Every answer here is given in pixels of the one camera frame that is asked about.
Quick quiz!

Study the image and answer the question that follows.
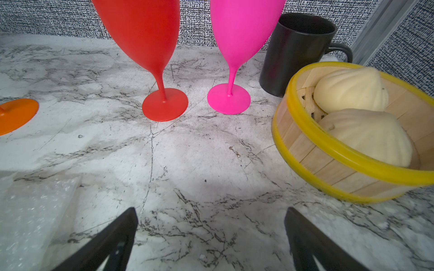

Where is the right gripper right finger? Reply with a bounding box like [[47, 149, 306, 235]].
[[284, 207, 368, 271]]

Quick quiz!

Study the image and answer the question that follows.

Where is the red wine glass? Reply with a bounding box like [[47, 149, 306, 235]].
[[93, 1, 188, 122]]

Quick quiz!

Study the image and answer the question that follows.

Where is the pink wine glass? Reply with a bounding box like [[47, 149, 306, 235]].
[[208, 0, 285, 115]]

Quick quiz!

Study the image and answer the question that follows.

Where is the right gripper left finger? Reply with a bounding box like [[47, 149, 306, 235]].
[[54, 207, 138, 271]]

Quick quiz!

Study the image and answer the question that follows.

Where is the orange wine glass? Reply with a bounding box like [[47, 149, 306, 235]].
[[1, 98, 39, 135]]

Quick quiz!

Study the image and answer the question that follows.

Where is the yellow bamboo steamer basket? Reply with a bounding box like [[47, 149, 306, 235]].
[[271, 62, 434, 204]]

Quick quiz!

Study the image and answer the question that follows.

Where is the upper white bun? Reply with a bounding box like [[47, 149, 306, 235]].
[[313, 67, 389, 114]]

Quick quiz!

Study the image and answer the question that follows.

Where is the black mug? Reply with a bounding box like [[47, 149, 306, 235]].
[[259, 13, 353, 97]]

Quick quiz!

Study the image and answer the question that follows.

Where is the bubble wrap sheet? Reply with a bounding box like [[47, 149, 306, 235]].
[[1, 176, 82, 271]]

